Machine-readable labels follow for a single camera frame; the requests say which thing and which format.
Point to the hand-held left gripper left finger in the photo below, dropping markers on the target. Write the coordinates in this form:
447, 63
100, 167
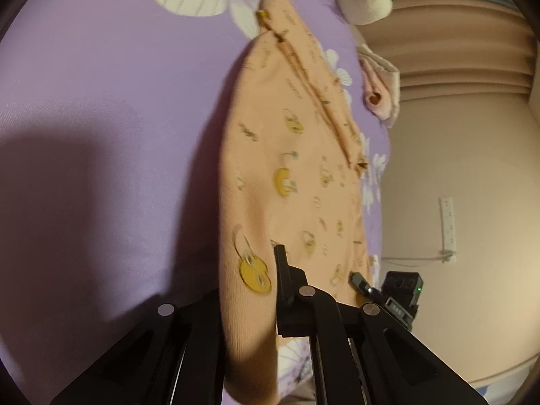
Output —
206, 316

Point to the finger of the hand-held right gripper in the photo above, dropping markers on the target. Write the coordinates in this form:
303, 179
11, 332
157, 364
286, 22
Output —
360, 282

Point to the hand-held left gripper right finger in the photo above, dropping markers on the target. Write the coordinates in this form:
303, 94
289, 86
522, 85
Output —
287, 295

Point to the orange cartoon print garment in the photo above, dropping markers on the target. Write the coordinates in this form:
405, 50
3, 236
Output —
274, 156

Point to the white power strip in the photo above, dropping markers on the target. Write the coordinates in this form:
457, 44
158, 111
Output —
448, 228

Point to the pink and cream folded cloth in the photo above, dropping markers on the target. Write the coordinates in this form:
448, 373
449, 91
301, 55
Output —
382, 88

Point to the purple floral bedsheet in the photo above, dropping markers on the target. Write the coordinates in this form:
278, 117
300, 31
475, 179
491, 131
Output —
105, 135

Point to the beige padded headboard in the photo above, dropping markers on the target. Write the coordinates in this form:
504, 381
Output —
455, 42

